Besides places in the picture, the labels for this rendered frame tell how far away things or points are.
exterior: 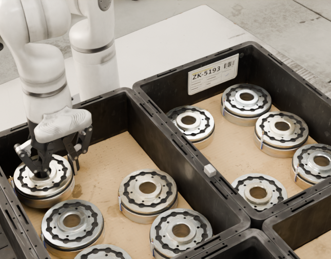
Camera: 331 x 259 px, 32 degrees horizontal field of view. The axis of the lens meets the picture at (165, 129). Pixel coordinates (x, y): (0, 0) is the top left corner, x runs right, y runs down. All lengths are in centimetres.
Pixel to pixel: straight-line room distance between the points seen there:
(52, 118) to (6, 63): 200
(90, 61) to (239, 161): 37
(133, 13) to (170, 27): 146
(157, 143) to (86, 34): 27
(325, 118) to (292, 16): 209
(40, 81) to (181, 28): 90
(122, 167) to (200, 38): 67
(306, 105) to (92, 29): 44
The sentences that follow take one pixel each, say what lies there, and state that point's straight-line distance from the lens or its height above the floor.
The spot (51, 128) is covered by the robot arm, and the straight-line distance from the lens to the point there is 89.
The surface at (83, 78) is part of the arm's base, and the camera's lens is 126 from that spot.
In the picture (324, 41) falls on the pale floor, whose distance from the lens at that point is 303.
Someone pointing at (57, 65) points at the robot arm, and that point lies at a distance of 88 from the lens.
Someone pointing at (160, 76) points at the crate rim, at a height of 93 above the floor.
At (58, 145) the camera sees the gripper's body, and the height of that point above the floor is 94.
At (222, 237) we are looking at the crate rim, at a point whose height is 93.
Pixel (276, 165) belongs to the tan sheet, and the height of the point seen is 83.
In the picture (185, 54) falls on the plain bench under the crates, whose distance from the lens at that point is 162.
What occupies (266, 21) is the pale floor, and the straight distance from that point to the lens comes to 314.
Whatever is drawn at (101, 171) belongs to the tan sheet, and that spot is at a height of 83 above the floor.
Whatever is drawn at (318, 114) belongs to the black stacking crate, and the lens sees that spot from 115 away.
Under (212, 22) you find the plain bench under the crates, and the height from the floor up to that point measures 70.
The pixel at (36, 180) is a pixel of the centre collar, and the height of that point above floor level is 89.
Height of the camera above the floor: 162
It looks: 42 degrees down
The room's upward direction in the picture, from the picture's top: 1 degrees counter-clockwise
